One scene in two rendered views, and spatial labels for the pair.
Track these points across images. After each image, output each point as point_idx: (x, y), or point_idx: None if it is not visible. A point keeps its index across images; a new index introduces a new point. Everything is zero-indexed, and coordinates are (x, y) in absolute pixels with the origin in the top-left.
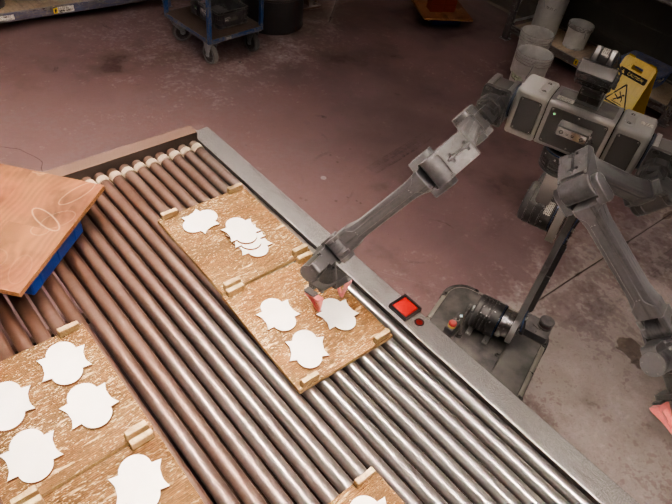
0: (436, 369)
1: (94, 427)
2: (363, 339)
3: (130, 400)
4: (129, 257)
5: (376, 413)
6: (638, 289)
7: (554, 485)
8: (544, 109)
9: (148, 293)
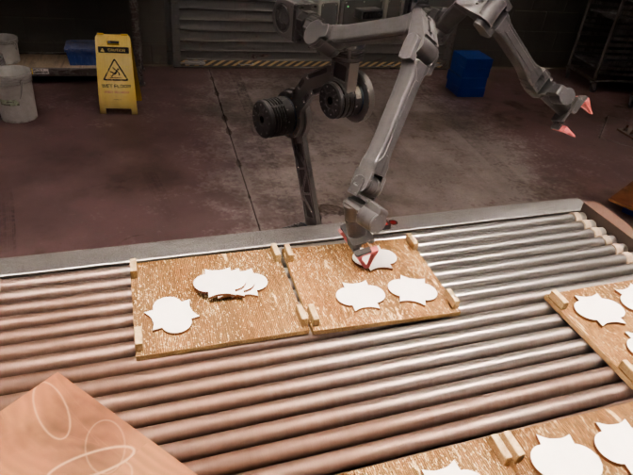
0: (446, 232)
1: None
2: (409, 254)
3: (450, 450)
4: (186, 408)
5: (487, 277)
6: (531, 61)
7: (553, 223)
8: (339, 7)
9: (268, 401)
